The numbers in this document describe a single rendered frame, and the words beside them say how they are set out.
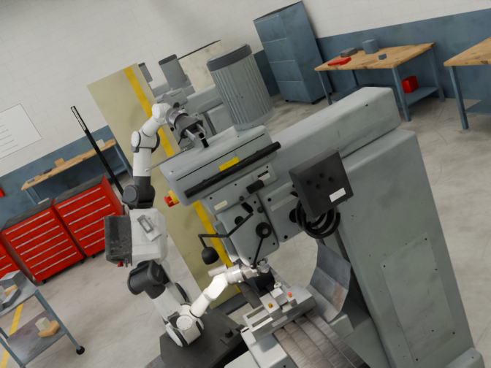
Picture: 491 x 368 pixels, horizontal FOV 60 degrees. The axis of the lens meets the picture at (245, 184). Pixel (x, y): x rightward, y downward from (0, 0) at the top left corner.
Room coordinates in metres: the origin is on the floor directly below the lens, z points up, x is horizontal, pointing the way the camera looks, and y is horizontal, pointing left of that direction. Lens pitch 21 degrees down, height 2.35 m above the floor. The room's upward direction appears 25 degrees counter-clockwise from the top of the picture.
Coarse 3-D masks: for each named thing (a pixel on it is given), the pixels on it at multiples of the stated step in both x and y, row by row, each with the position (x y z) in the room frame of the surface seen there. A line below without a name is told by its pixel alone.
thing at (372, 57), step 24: (384, 48) 6.86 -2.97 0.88; (408, 48) 6.16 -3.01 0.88; (432, 48) 5.87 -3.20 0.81; (480, 48) 4.70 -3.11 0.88; (456, 72) 4.73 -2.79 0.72; (336, 96) 7.78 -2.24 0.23; (408, 96) 6.07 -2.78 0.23; (456, 96) 4.76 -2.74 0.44; (408, 120) 5.72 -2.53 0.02; (120, 168) 9.98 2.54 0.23
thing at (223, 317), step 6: (216, 312) 2.82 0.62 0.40; (222, 312) 2.79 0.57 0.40; (222, 318) 2.71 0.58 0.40; (228, 318) 2.68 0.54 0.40; (228, 324) 2.62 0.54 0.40; (234, 324) 2.59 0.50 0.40; (156, 360) 2.59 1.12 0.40; (150, 366) 2.56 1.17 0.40; (156, 366) 2.53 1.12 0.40; (162, 366) 2.50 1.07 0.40
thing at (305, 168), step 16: (320, 160) 1.53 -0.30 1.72; (336, 160) 1.54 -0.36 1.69; (304, 176) 1.51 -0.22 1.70; (320, 176) 1.51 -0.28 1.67; (336, 176) 1.53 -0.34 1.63; (304, 192) 1.50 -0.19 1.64; (320, 192) 1.51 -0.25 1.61; (336, 192) 1.53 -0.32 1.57; (352, 192) 1.55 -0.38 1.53; (304, 208) 1.56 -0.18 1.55; (320, 208) 1.51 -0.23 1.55
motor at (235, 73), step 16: (240, 48) 1.80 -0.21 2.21; (208, 64) 1.83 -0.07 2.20; (224, 64) 1.78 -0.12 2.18; (240, 64) 1.78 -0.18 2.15; (256, 64) 1.84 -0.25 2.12; (224, 80) 1.79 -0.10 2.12; (240, 80) 1.78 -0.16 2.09; (256, 80) 1.80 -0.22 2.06; (224, 96) 1.83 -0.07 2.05; (240, 96) 1.78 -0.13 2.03; (256, 96) 1.78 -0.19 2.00; (240, 112) 1.79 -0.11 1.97; (256, 112) 1.78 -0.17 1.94; (272, 112) 1.81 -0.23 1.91; (240, 128) 1.81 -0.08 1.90
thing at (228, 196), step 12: (264, 168) 1.74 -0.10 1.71; (240, 180) 1.71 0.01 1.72; (252, 180) 1.72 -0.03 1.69; (264, 180) 1.73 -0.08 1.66; (276, 180) 1.75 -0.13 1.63; (216, 192) 1.69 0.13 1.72; (228, 192) 1.70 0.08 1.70; (240, 192) 1.71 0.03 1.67; (204, 204) 1.79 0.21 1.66; (216, 204) 1.68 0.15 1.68; (228, 204) 1.69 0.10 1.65
